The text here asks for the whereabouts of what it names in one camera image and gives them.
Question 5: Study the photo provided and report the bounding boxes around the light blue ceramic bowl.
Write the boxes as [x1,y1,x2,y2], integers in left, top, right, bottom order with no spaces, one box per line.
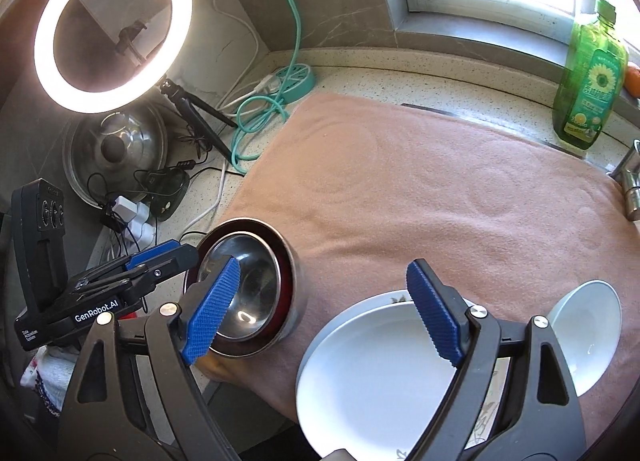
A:
[547,280,623,397]

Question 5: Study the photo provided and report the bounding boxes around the large stainless steel bowl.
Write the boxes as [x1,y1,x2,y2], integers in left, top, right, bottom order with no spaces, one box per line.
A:
[183,217,308,358]

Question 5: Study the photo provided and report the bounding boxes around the white plate green leaf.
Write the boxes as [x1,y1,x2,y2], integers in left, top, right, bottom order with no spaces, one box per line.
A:
[295,302,456,460]

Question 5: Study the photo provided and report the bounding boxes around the red steel bowl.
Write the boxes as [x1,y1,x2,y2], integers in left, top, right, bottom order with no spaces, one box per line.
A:
[198,231,282,343]

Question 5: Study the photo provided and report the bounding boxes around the large floral rim plate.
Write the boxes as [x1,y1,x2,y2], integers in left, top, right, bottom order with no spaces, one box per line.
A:
[299,290,412,368]

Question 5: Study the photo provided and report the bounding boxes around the chrome kitchen faucet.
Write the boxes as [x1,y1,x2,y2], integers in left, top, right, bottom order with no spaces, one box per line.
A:
[610,138,640,221]

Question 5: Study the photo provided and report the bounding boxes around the white gloved left hand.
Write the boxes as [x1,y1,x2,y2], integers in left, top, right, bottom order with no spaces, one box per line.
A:
[20,346,79,418]

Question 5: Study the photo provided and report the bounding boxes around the white power adapters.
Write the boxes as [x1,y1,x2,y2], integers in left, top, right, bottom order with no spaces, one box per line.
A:
[112,195,156,251]

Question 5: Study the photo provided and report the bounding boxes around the black charger box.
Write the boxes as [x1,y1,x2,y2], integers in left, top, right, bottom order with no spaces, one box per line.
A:
[142,167,190,221]

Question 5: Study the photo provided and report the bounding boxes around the steel pot lid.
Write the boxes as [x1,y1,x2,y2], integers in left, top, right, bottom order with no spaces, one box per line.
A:
[62,102,168,207]

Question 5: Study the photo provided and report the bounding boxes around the black tripod stand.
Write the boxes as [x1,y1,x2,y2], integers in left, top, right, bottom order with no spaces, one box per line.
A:
[157,76,238,163]

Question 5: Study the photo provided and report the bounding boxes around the pink towel mat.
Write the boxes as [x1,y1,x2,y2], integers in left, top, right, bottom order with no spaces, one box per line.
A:
[198,94,639,441]

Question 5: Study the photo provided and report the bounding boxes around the green dish soap bottle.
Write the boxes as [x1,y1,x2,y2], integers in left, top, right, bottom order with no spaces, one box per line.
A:
[552,0,629,150]

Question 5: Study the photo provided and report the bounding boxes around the orange tangerine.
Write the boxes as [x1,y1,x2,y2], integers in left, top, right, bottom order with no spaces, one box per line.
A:
[624,62,640,99]

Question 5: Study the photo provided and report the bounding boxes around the white ring light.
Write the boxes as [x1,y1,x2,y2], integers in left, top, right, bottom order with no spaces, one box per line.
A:
[34,0,192,114]

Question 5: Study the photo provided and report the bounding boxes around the teal hose cable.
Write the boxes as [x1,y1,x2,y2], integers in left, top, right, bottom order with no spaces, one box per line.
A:
[226,0,304,177]

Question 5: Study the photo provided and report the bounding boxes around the teal cable reel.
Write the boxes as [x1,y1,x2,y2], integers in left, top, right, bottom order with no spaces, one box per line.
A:
[274,63,316,104]

